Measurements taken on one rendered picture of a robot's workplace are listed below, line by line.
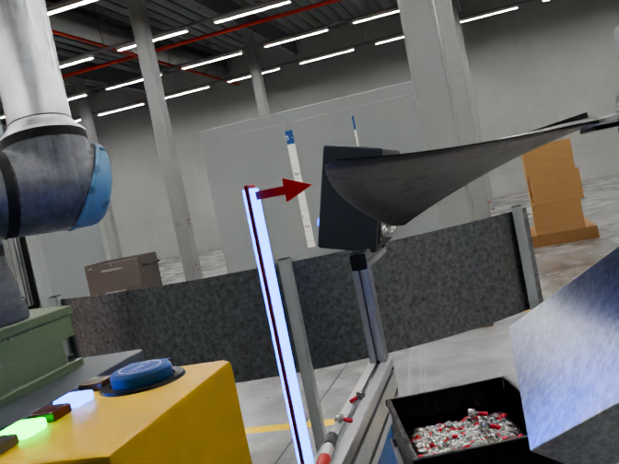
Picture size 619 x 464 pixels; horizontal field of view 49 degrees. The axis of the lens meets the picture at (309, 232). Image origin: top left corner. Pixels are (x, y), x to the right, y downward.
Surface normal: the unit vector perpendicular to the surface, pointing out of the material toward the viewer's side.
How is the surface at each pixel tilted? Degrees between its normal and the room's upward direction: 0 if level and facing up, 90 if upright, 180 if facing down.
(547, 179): 90
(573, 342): 56
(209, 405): 90
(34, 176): 77
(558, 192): 90
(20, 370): 90
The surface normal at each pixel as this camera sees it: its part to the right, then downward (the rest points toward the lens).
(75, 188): 0.61, 0.04
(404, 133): -0.26, 0.11
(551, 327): -0.87, -0.39
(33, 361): 0.95, -0.18
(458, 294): 0.40, -0.04
